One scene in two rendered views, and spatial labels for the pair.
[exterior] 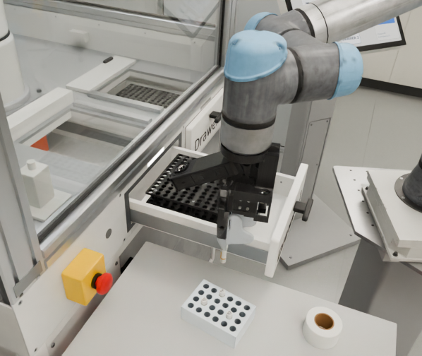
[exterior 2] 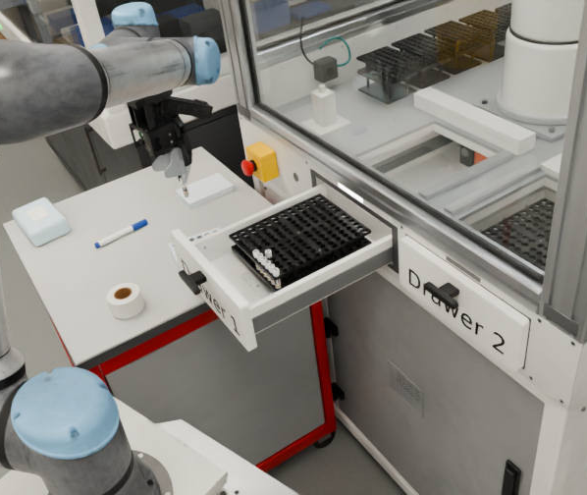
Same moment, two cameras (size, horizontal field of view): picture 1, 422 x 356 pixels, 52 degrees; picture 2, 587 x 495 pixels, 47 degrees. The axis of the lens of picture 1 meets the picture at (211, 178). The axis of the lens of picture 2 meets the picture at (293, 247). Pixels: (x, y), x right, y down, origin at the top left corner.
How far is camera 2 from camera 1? 1.71 m
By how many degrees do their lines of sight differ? 95
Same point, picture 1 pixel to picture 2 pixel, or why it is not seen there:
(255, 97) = not seen: hidden behind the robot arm
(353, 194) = (234, 476)
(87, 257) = (262, 150)
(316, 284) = not seen: outside the picture
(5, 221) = (234, 60)
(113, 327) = (248, 208)
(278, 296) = (181, 301)
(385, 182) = (184, 467)
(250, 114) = not seen: hidden behind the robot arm
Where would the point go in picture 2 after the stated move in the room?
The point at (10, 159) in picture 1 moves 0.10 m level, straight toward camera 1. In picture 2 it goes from (235, 29) to (191, 31)
